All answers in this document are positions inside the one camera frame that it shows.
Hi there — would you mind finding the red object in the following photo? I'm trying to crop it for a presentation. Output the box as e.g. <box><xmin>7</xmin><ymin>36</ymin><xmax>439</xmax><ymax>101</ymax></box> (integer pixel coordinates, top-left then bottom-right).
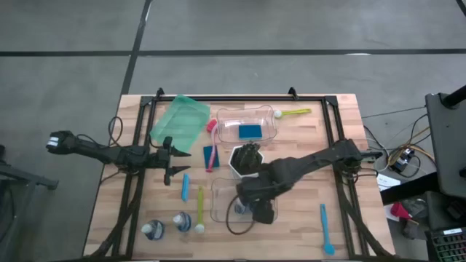
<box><xmin>390</xmin><ymin>202</ymin><xmax>412</xmax><ymax>221</ymax></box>

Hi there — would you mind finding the white paper sheet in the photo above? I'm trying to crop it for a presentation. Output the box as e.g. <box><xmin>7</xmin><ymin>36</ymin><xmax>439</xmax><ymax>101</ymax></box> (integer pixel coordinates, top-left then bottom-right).
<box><xmin>376</xmin><ymin>172</ymin><xmax>402</xmax><ymax>192</ymax></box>

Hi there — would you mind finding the backlit computer keyboard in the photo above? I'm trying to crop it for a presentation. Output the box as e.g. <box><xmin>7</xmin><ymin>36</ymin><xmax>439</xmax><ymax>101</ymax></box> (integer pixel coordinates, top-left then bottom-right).
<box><xmin>424</xmin><ymin>227</ymin><xmax>466</xmax><ymax>262</ymax></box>

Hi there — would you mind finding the black pole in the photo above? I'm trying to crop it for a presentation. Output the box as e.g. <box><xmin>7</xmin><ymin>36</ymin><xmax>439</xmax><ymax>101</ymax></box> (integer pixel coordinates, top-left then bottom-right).
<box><xmin>441</xmin><ymin>85</ymin><xmax>466</xmax><ymax>109</ymax></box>

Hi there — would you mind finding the black metal table frame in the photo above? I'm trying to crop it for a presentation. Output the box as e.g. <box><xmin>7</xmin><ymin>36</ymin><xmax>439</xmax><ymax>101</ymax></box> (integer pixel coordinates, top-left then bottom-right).
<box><xmin>84</xmin><ymin>86</ymin><xmax>397</xmax><ymax>262</ymax></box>

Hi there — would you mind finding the black chair base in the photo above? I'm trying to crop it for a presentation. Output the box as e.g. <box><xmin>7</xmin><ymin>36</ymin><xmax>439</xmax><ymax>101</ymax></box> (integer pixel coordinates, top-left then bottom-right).
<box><xmin>0</xmin><ymin>144</ymin><xmax>59</xmax><ymax>262</ymax></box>

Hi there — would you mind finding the small blue black device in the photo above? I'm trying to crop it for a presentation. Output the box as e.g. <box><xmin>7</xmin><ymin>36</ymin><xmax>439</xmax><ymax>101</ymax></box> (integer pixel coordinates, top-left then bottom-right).
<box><xmin>387</xmin><ymin>147</ymin><xmax>416</xmax><ymax>174</ymax></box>

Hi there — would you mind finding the potted cactus in white pot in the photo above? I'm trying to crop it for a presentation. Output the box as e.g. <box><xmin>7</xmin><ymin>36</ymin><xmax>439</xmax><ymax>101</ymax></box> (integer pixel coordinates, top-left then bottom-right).
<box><xmin>227</xmin><ymin>144</ymin><xmax>265</xmax><ymax>180</ymax></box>

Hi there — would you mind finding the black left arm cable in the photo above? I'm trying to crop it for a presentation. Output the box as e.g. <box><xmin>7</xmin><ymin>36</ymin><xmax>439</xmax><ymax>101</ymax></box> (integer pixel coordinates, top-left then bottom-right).
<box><xmin>108</xmin><ymin>116</ymin><xmax>146</xmax><ymax>150</ymax></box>

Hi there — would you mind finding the clear plastic bin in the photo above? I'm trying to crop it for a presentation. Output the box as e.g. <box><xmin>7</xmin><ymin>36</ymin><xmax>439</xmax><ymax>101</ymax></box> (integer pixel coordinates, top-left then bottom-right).
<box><xmin>210</xmin><ymin>177</ymin><xmax>280</xmax><ymax>223</ymax></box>
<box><xmin>216</xmin><ymin>104</ymin><xmax>278</xmax><ymax>146</ymax></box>

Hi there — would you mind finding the green cactus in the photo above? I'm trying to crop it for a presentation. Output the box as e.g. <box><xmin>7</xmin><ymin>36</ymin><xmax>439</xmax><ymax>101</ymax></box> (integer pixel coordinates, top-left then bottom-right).
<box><xmin>238</xmin><ymin>140</ymin><xmax>262</xmax><ymax>169</ymax></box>

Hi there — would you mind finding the red white dish brush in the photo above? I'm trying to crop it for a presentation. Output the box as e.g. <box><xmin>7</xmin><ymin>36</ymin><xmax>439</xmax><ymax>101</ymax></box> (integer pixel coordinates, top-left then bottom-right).
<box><xmin>205</xmin><ymin>119</ymin><xmax>220</xmax><ymax>173</ymax></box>

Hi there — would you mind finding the light blue short brush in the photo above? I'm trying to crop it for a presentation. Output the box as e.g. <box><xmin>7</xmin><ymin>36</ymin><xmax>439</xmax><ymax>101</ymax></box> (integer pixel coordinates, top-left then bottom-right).
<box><xmin>181</xmin><ymin>172</ymin><xmax>191</xmax><ymax>202</ymax></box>

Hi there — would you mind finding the yellow-green white-headed brush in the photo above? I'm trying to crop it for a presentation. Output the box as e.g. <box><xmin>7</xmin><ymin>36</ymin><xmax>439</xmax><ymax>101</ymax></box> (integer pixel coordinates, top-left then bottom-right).
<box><xmin>194</xmin><ymin>186</ymin><xmax>206</xmax><ymax>235</ymax></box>
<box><xmin>273</xmin><ymin>107</ymin><xmax>313</xmax><ymax>120</ymax></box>

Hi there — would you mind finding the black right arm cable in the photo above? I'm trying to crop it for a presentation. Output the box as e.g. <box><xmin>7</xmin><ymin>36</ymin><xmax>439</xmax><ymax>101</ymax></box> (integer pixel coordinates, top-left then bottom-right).
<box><xmin>225</xmin><ymin>196</ymin><xmax>256</xmax><ymax>236</ymax></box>

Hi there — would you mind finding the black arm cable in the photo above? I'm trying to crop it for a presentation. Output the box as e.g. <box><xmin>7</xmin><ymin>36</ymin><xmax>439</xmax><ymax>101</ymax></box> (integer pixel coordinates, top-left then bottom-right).
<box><xmin>225</xmin><ymin>196</ymin><xmax>256</xmax><ymax>236</ymax></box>
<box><xmin>108</xmin><ymin>116</ymin><xmax>146</xmax><ymax>150</ymax></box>

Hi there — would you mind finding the grey black bag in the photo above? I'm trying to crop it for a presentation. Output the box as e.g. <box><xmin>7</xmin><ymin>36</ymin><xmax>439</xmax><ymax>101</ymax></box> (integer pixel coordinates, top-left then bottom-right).
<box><xmin>400</xmin><ymin>198</ymin><xmax>434</xmax><ymax>241</ymax></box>

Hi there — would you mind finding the blue long-handled brush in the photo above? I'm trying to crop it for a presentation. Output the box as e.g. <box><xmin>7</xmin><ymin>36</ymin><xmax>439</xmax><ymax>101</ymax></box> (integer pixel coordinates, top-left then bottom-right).
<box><xmin>319</xmin><ymin>203</ymin><xmax>336</xmax><ymax>256</ymax></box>

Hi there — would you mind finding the green transparent plastic tray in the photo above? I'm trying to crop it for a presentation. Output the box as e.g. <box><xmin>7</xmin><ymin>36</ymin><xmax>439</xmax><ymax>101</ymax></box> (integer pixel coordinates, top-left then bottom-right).
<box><xmin>149</xmin><ymin>94</ymin><xmax>212</xmax><ymax>152</ymax></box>

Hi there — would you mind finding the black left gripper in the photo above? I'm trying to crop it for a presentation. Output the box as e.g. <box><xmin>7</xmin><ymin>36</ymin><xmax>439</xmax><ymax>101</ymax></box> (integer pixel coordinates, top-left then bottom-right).
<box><xmin>146</xmin><ymin>135</ymin><xmax>193</xmax><ymax>187</ymax></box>

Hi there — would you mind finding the black floor cable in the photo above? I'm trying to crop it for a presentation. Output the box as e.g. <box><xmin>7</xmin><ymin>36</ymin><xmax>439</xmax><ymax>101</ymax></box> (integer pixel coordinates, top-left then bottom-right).
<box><xmin>362</xmin><ymin>106</ymin><xmax>427</xmax><ymax>119</ymax></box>

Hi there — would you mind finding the blue kitchen sponge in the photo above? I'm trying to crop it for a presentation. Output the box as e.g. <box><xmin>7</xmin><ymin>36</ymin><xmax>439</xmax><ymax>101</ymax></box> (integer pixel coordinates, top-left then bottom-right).
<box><xmin>238</xmin><ymin>124</ymin><xmax>264</xmax><ymax>140</ymax></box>
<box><xmin>202</xmin><ymin>145</ymin><xmax>221</xmax><ymax>170</ymax></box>

